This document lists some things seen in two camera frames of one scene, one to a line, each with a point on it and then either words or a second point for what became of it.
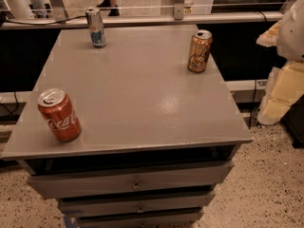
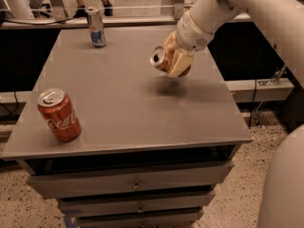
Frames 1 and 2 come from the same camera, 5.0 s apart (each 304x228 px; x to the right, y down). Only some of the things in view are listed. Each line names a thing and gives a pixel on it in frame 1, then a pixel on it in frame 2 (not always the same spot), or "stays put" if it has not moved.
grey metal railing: x=179 y=16 stays put
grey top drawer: x=201 y=176 stays put
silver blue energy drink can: x=97 y=27 stays put
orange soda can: x=199 y=47 → x=159 y=58
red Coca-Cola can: x=60 y=115 stays put
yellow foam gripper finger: x=269 y=38 → x=169 y=48
